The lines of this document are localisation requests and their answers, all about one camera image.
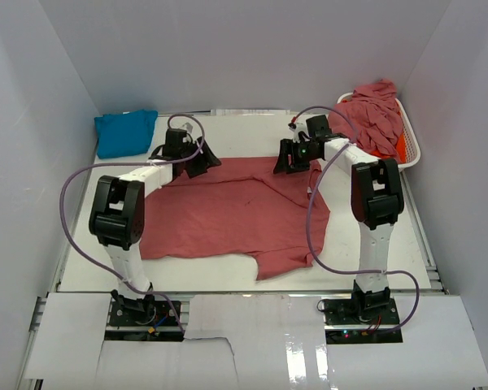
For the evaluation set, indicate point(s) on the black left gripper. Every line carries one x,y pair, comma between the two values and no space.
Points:
206,159

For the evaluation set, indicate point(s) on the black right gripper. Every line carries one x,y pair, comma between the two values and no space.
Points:
288,147

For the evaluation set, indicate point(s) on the pink t-shirt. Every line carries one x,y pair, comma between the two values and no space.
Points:
240,207
356,109

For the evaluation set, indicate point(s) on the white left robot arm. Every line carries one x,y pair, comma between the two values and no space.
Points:
117,218

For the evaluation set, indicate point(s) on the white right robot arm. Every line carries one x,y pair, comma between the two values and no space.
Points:
376,203

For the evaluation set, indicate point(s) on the folded blue t-shirt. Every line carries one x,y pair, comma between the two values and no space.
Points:
125,135

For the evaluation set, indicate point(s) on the pink t-shirt in basket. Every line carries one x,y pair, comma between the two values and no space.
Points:
356,109

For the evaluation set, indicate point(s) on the white plastic laundry basket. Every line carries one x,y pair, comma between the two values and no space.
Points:
412,149

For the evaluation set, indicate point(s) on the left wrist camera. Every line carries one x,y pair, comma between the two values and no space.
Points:
188,128

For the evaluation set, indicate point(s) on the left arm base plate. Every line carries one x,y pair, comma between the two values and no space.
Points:
154,319

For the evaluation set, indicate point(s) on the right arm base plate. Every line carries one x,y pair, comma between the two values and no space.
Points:
343,326

